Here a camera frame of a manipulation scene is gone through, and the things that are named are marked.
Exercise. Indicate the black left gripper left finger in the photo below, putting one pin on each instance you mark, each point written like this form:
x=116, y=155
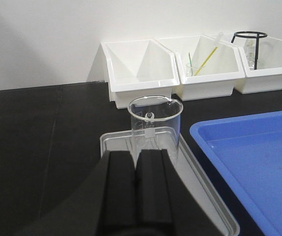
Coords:
x=102, y=205

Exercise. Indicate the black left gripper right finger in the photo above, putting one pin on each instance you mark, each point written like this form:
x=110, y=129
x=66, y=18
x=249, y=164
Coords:
x=165, y=202

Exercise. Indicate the clear test tube in beaker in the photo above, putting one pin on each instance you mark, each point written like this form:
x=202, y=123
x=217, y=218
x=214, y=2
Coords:
x=149, y=132

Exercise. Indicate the clear plastic tray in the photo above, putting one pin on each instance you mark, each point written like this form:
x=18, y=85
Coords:
x=192, y=176

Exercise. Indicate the clear glass beaker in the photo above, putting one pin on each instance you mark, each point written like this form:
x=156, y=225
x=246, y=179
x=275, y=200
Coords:
x=167, y=122

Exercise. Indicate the blue plastic tray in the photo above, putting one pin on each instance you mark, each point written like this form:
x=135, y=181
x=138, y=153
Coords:
x=247, y=152

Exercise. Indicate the left white storage bin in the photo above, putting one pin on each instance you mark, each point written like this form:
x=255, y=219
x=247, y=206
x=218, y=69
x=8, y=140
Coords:
x=138, y=68

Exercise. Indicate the white storage bin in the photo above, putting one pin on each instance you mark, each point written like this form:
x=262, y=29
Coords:
x=268, y=75
x=138, y=68
x=216, y=79

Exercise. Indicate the small beaker in middle bin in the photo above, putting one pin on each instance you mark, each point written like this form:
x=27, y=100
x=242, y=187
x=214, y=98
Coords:
x=196, y=72

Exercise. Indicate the middle white storage bin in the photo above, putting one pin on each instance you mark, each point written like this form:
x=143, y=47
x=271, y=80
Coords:
x=216, y=79

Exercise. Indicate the right white storage bin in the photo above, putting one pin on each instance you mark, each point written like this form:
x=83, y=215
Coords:
x=268, y=75

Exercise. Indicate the black wire tripod stand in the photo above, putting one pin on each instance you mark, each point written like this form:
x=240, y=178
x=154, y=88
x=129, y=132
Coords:
x=250, y=34

